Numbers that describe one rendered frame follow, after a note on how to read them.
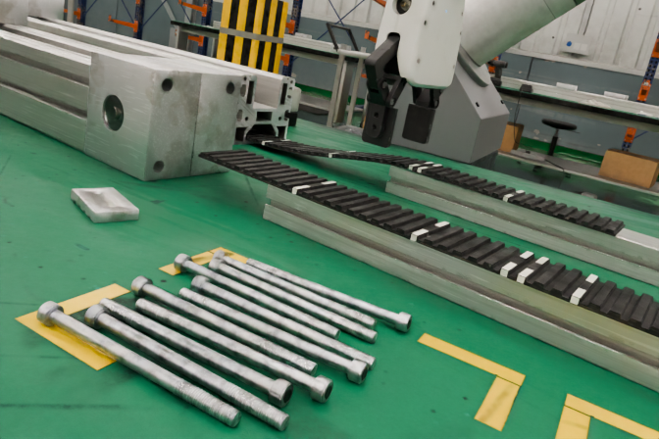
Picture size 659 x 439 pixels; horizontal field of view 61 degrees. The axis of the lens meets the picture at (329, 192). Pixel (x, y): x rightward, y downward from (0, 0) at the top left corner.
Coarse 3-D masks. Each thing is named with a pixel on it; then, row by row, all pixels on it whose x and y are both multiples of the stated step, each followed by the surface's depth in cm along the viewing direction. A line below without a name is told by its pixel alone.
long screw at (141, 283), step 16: (144, 288) 28; (176, 304) 28; (192, 304) 28; (208, 320) 27; (224, 320) 27; (240, 336) 26; (256, 336) 26; (272, 352) 25; (288, 352) 25; (304, 368) 25
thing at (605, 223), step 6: (600, 222) 48; (606, 222) 49; (612, 222) 50; (618, 222) 49; (594, 228) 47; (600, 228) 47; (606, 228) 48; (612, 228) 47; (618, 228) 48; (612, 234) 47
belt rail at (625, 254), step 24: (408, 192) 58; (432, 192) 57; (456, 192) 55; (456, 216) 55; (480, 216) 53; (504, 216) 53; (528, 216) 51; (528, 240) 51; (552, 240) 50; (576, 240) 49; (600, 240) 47; (624, 240) 46; (648, 240) 47; (600, 264) 48; (624, 264) 47; (648, 264) 46
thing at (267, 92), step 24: (48, 24) 88; (72, 24) 97; (120, 48) 78; (144, 48) 76; (168, 48) 84; (240, 72) 68; (264, 72) 74; (240, 96) 67; (264, 96) 73; (288, 96) 74; (240, 120) 68; (264, 120) 72; (288, 120) 75
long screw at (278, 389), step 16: (112, 304) 26; (128, 320) 26; (144, 320) 26; (160, 336) 25; (176, 336) 25; (192, 352) 24; (208, 352) 24; (224, 368) 23; (240, 368) 23; (256, 384) 23; (272, 384) 23; (288, 384) 22; (272, 400) 22; (288, 400) 23
